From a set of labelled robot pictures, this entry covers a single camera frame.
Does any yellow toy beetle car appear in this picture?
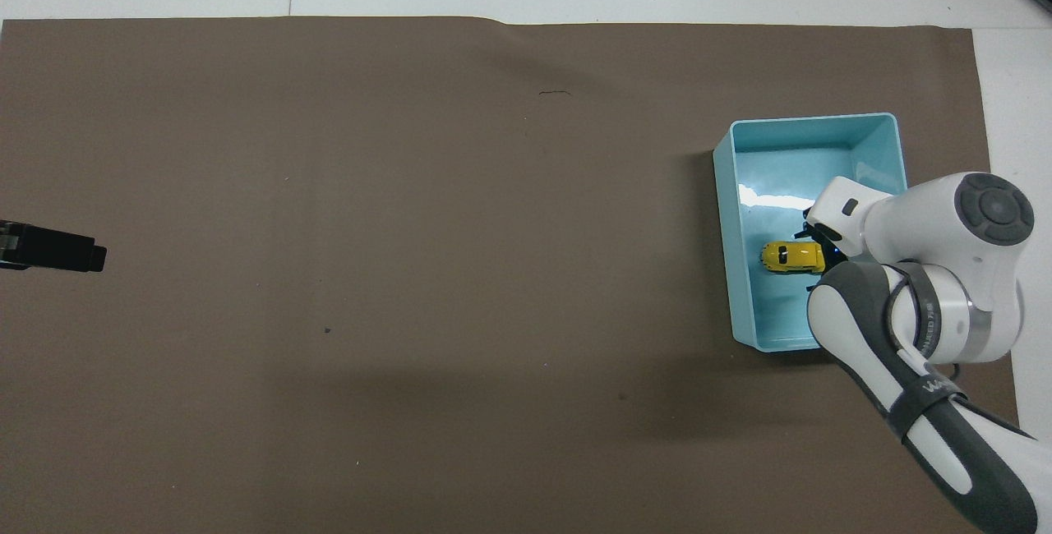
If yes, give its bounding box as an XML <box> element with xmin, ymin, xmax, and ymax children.
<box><xmin>760</xmin><ymin>241</ymin><xmax>826</xmax><ymax>274</ymax></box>

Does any light blue plastic bin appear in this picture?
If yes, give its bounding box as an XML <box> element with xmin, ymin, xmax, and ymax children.
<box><xmin>712</xmin><ymin>113</ymin><xmax>909</xmax><ymax>353</ymax></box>

